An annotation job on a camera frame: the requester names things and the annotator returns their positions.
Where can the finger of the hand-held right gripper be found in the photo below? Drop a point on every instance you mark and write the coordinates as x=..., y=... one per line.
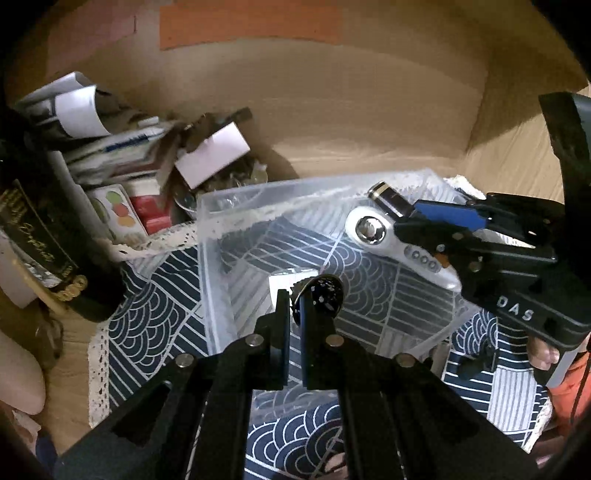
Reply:
x=427, y=236
x=445, y=215

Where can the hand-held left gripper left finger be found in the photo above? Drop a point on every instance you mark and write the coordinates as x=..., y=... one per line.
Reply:
x=282, y=308

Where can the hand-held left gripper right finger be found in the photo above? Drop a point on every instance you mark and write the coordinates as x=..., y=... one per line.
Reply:
x=305, y=323

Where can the small round black speckled disc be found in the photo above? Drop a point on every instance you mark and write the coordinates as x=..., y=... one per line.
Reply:
x=327, y=293

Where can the white handheld remote device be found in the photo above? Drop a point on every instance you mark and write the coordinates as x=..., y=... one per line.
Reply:
x=369, y=230

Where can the clear plastic storage box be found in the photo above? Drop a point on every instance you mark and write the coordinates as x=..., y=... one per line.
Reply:
x=258, y=240

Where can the person's right hand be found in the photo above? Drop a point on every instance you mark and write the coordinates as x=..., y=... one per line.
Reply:
x=544, y=355

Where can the orange garment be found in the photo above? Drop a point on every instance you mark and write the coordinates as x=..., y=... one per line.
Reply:
x=572, y=392

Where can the navy wave-patterned lace-edged cloth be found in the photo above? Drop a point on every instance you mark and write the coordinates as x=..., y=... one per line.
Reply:
x=152, y=318

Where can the glass bowl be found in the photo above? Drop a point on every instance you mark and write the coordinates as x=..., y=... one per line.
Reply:
x=187, y=198

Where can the red and white small box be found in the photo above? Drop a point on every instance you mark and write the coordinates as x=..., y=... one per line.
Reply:
x=150, y=210

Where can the white blank card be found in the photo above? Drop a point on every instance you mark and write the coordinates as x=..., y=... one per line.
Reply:
x=213, y=154

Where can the white box with coloured dots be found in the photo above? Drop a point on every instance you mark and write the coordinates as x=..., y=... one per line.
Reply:
x=115, y=210

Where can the white and blue paper packet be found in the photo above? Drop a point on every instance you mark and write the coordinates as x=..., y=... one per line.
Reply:
x=115, y=150

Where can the dark glass wine bottle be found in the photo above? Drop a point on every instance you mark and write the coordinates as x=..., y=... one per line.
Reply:
x=41, y=235

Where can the curled white paper sheets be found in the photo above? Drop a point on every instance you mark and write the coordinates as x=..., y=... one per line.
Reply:
x=69, y=108

